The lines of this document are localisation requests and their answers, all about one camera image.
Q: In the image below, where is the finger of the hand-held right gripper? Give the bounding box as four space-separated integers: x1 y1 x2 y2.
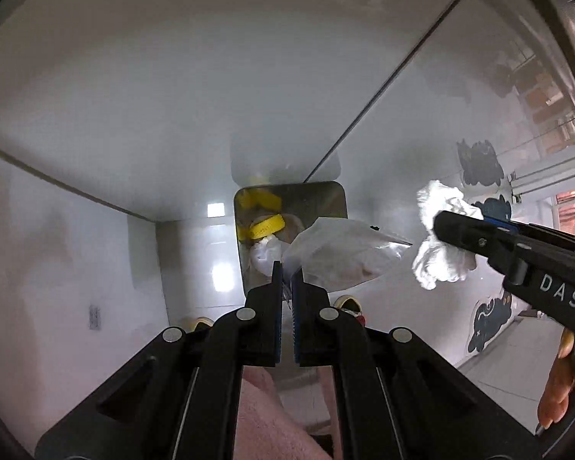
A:
434 211 532 288
484 217 575 257

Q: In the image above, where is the person's left pink leg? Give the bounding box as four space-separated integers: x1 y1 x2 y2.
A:
238 369 334 460

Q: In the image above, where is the clear plastic bag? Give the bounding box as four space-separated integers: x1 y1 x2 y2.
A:
284 218 413 294

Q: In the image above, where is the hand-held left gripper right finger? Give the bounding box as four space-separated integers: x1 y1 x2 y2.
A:
292 268 540 460

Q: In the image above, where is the white tissue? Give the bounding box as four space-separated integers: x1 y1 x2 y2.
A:
251 235 288 277
412 179 485 291

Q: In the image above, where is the square metal bin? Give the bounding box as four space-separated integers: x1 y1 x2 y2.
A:
233 181 350 298

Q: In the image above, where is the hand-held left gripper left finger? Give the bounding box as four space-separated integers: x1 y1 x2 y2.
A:
36 261 284 460

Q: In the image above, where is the person's right hand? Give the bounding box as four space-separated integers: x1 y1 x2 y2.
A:
539 330 575 429

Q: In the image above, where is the yellow ring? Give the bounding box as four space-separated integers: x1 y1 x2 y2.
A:
238 213 287 241

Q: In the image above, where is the person's right shoe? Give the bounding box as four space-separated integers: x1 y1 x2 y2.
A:
333 294 368 329

